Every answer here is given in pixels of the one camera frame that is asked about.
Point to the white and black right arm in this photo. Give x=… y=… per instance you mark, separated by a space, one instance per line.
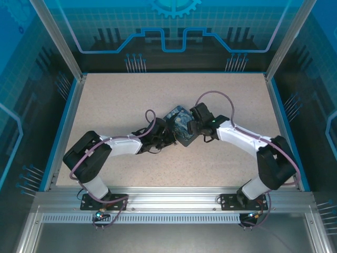
x=237 y=137

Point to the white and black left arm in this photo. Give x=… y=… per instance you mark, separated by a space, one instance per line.
x=123 y=145

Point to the dark blue patterned cloth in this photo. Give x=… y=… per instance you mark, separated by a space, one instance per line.
x=179 y=126

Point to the aluminium front beam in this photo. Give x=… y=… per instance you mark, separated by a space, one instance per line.
x=173 y=197

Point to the small controller board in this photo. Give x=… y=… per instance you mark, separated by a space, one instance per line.
x=100 y=215
x=254 y=215

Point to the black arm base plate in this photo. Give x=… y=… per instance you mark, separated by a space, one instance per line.
x=116 y=201
x=229 y=201

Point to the aluminium table side rail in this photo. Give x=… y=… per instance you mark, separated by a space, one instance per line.
x=287 y=131
x=65 y=131

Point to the aluminium frame post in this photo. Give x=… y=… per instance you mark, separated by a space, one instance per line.
x=60 y=42
x=287 y=39

